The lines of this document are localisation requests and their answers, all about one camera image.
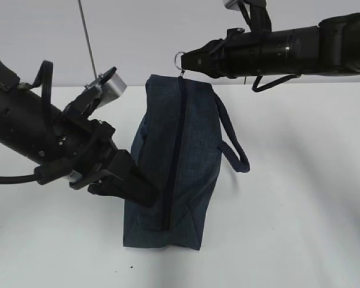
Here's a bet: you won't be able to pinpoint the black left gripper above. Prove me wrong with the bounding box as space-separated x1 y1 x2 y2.
32 100 161 208

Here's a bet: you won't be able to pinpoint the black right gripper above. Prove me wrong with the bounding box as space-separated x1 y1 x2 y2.
181 28 264 79

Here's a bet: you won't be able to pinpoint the metal zipper pull ring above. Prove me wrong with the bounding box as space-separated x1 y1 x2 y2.
174 51 188 79

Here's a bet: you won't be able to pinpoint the dark blue lunch bag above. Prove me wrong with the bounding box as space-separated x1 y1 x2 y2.
123 74 250 250

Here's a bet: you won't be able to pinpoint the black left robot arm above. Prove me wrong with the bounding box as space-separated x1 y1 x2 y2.
0 61 159 207

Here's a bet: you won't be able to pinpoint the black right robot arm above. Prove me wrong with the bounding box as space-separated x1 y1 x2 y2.
181 13 360 79

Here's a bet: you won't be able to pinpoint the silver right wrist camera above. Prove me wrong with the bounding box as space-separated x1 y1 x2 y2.
222 0 272 32

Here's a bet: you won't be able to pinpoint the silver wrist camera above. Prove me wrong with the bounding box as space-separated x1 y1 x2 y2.
222 0 272 32
84 67 127 113

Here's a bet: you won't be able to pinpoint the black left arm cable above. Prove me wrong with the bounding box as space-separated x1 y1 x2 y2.
0 59 76 186

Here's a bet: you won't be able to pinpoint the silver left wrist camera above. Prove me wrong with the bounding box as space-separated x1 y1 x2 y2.
84 67 127 113

